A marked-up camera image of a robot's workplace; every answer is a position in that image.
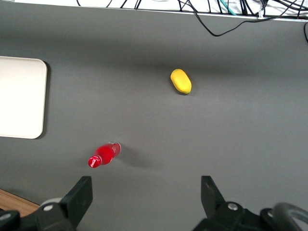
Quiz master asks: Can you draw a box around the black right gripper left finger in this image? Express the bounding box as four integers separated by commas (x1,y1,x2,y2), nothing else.
60,176,93,228

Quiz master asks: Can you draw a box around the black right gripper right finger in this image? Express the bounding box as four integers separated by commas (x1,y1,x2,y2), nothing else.
201,176,226,218

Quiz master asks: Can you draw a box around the cream plastic tray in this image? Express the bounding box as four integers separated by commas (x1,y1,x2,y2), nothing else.
0,55,48,140

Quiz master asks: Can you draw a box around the red drink bottle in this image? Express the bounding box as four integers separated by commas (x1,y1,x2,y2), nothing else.
88,141,122,169

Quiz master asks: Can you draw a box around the yellow toy mango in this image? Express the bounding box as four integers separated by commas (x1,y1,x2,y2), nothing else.
170,68,193,95

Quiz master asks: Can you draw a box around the grey curved wrist cable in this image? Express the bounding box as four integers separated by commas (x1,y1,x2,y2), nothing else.
261,203,308,231

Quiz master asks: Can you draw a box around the long black looping cable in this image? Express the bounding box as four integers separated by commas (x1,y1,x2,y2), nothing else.
193,11,308,38

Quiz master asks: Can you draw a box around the teal cable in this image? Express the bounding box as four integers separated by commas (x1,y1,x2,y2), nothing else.
222,0,241,15

